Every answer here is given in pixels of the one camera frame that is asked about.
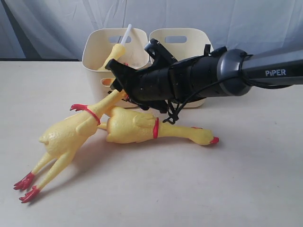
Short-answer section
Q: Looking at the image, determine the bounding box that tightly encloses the whole rubber chicken lying flat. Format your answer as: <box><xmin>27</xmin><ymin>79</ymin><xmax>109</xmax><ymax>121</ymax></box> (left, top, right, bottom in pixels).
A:
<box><xmin>98</xmin><ymin>106</ymin><xmax>219</xmax><ymax>146</ymax></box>

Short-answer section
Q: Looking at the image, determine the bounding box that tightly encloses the cream bin marked X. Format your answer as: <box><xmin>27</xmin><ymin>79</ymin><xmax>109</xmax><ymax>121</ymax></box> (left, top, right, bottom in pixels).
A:
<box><xmin>82</xmin><ymin>28</ymin><xmax>149</xmax><ymax>102</ymax></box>

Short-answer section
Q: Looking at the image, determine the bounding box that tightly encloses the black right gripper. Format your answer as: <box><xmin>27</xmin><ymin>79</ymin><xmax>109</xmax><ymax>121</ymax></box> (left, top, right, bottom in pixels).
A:
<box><xmin>106</xmin><ymin>59</ymin><xmax>192</xmax><ymax>113</ymax></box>

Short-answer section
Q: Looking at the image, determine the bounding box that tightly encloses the whole rubber chicken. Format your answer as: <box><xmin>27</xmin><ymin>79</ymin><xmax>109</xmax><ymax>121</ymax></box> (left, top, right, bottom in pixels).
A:
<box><xmin>14</xmin><ymin>90</ymin><xmax>127</xmax><ymax>203</ymax></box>
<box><xmin>98</xmin><ymin>106</ymin><xmax>219</xmax><ymax>146</ymax></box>

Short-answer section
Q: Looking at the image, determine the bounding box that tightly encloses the cream bin marked O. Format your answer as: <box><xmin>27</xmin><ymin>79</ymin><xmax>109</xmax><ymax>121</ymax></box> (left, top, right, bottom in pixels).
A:
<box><xmin>148</xmin><ymin>28</ymin><xmax>215</xmax><ymax>109</ymax></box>

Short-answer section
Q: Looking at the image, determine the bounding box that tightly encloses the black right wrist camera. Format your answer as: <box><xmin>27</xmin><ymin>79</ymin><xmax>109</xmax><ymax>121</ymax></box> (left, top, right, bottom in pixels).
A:
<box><xmin>144</xmin><ymin>38</ymin><xmax>178</xmax><ymax>68</ymax></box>

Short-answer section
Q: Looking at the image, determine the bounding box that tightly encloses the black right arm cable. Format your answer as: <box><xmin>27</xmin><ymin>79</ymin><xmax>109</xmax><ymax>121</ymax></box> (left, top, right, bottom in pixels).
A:
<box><xmin>162</xmin><ymin>44</ymin><xmax>292</xmax><ymax>125</ymax></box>

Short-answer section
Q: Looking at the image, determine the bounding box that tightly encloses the blue grey backdrop curtain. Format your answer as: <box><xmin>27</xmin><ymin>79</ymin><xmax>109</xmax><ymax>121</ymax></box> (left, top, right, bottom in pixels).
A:
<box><xmin>0</xmin><ymin>0</ymin><xmax>303</xmax><ymax>59</ymax></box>

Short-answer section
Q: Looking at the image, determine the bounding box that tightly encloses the broken chicken head neck piece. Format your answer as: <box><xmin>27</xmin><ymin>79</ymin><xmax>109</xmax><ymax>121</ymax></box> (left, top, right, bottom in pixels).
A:
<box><xmin>98</xmin><ymin>24</ymin><xmax>133</xmax><ymax>71</ymax></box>

